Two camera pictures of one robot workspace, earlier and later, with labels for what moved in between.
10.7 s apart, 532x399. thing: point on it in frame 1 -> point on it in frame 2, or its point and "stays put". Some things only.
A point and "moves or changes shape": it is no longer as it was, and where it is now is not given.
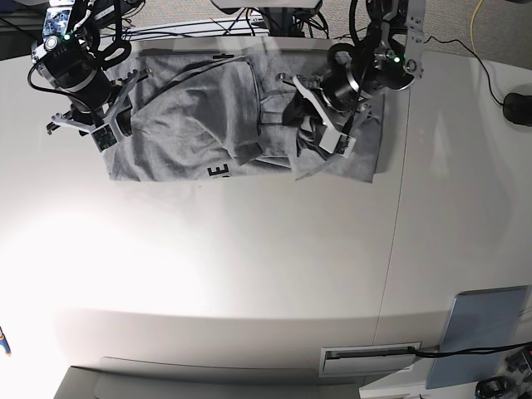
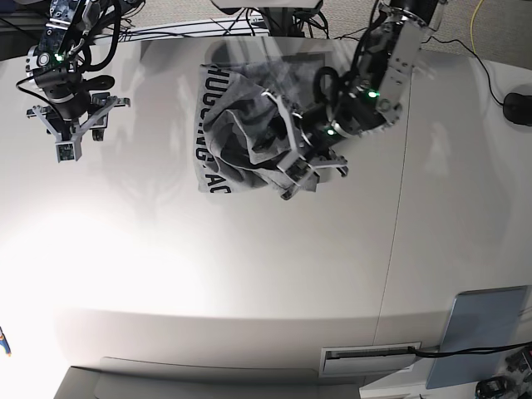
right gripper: x=332 y=135 -> x=302 y=169
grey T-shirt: x=203 y=112 moves or changes shape
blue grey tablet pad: x=479 y=318 stays put
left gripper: x=106 y=133 -> x=68 y=132
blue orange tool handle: x=3 y=340 stays put
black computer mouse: x=518 y=108 stays put
